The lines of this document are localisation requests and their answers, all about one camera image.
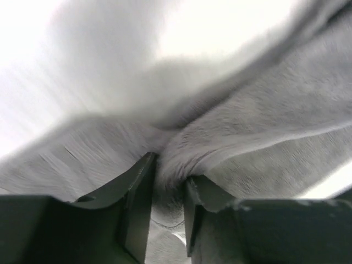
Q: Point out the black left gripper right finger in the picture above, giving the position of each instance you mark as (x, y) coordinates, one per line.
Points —
(220, 228)

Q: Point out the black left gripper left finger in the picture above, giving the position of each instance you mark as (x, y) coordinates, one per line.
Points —
(108, 225)

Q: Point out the grey towel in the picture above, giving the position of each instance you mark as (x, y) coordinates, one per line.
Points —
(254, 94)

